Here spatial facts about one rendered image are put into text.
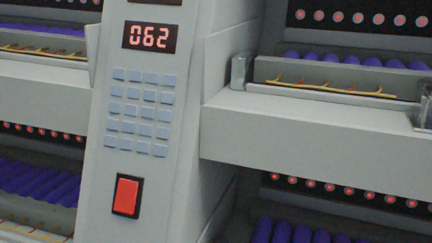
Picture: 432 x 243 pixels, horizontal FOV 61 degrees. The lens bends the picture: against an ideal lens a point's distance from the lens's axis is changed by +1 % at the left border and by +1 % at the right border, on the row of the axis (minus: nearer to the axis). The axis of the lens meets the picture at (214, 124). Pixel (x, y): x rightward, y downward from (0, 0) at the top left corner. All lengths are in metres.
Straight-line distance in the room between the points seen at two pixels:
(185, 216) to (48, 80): 0.17
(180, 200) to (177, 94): 0.08
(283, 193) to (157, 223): 0.19
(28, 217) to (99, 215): 0.16
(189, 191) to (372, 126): 0.14
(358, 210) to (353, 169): 0.17
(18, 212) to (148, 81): 0.24
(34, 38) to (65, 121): 0.13
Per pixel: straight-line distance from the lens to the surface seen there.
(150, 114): 0.28
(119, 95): 0.30
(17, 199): 0.48
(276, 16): 0.48
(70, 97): 0.33
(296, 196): 0.44
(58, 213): 0.44
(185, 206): 0.28
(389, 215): 0.44
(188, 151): 0.28
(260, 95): 0.30
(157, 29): 0.29
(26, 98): 0.37
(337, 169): 0.27
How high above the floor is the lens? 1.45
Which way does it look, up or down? 3 degrees down
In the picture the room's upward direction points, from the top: 8 degrees clockwise
